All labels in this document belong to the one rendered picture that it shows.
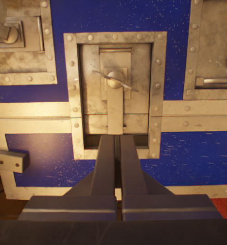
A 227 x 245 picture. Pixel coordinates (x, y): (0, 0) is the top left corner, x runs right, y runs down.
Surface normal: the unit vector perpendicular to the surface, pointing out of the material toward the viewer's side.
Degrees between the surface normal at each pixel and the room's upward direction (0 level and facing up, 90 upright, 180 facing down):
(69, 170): 90
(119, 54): 90
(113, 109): 90
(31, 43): 100
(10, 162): 90
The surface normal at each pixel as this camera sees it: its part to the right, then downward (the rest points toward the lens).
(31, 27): 0.16, 0.29
